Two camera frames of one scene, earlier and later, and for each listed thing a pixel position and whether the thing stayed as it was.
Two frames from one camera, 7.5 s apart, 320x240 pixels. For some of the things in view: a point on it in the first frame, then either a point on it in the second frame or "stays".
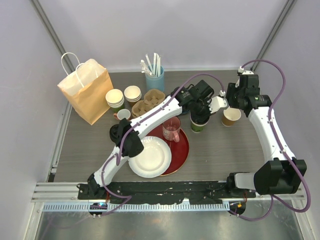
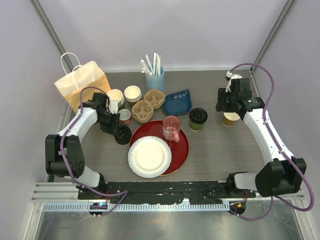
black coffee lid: [200, 119] stays
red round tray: [179, 150] stays
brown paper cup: [230, 115] stays
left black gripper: [206, 102] → [113, 128]
